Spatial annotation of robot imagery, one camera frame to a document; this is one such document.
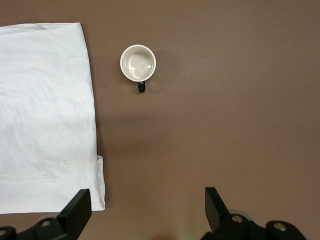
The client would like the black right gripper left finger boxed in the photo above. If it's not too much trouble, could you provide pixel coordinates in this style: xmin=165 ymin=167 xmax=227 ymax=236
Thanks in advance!
xmin=33 ymin=188 xmax=92 ymax=240

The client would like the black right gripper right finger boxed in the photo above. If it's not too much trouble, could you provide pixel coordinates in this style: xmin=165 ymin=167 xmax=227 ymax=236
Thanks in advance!
xmin=201 ymin=186 xmax=253 ymax=240

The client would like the white mug black handle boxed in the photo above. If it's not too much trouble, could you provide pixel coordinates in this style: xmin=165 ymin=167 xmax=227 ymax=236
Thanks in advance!
xmin=119 ymin=44 xmax=157 ymax=95

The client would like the white cloth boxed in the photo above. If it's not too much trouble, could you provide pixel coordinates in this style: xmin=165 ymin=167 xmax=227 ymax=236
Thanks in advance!
xmin=0 ymin=22 xmax=106 ymax=215

